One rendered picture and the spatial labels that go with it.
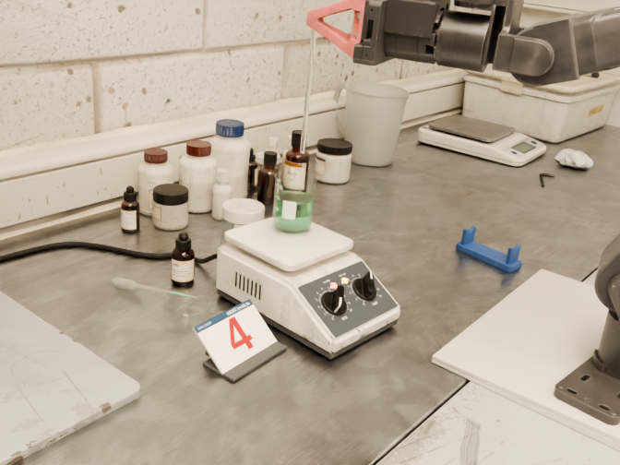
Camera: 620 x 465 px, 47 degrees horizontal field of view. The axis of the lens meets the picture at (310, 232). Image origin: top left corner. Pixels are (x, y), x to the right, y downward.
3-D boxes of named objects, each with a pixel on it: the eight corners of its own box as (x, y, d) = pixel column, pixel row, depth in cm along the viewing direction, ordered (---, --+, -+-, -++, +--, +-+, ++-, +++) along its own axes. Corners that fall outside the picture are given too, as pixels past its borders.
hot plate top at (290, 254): (356, 247, 89) (357, 241, 89) (289, 274, 81) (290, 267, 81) (288, 217, 97) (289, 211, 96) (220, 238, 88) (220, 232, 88)
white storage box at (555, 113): (614, 127, 201) (627, 75, 195) (559, 148, 175) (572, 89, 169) (513, 103, 219) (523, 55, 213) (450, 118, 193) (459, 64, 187)
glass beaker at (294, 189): (317, 240, 89) (324, 178, 86) (275, 241, 88) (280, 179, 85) (304, 221, 94) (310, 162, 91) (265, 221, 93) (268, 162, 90)
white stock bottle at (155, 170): (130, 211, 114) (130, 151, 110) (152, 202, 118) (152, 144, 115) (159, 220, 112) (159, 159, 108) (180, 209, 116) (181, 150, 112)
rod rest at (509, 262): (521, 268, 107) (527, 245, 106) (509, 273, 105) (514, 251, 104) (467, 244, 114) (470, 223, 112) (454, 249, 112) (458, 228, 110)
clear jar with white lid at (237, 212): (212, 252, 103) (214, 200, 100) (249, 246, 106) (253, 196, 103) (231, 269, 98) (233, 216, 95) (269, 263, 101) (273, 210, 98)
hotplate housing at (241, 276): (399, 326, 88) (410, 268, 85) (330, 364, 79) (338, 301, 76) (274, 262, 102) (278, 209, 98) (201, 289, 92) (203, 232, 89)
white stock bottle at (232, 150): (246, 204, 121) (250, 129, 116) (203, 201, 121) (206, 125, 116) (248, 189, 128) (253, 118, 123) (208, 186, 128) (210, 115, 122)
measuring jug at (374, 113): (310, 151, 153) (316, 81, 147) (347, 142, 162) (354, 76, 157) (380, 174, 143) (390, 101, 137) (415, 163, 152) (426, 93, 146)
